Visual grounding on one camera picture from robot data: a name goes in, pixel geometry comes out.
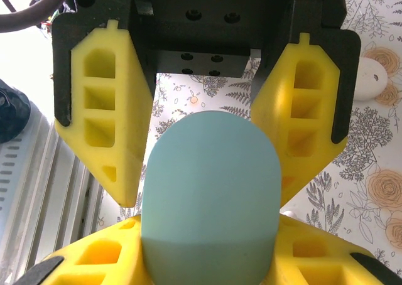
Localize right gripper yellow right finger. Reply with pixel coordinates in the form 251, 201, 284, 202
262, 214, 392, 285

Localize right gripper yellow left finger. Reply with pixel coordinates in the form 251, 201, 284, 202
12, 214, 155, 285

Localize white oval case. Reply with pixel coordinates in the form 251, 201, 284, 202
353, 57, 389, 102

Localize black mug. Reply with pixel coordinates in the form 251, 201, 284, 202
0, 78, 32, 144

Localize aluminium front frame rail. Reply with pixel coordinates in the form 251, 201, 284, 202
6, 121, 106, 285

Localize slotted grey cable duct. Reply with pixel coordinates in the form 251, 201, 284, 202
0, 104, 54, 267

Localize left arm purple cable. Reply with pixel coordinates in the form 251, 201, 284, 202
0, 0, 75, 34

